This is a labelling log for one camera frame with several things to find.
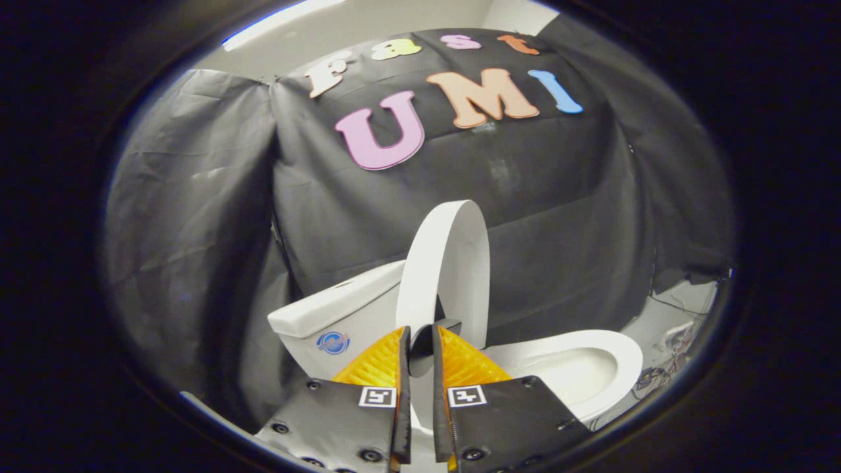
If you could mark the white toilet lid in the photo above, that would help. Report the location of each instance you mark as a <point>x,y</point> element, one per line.
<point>453,263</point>

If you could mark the black backdrop cloth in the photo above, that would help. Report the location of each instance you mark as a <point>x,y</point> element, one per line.
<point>558,217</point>

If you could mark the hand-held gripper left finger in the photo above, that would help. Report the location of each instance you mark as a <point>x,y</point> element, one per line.
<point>402,394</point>

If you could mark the white toilet with tank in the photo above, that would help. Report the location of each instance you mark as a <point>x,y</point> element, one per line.
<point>341,302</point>

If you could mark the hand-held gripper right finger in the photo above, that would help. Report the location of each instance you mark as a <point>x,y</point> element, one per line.
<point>439,407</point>

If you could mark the white toilet seat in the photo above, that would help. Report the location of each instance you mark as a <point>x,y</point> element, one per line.
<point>629,362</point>

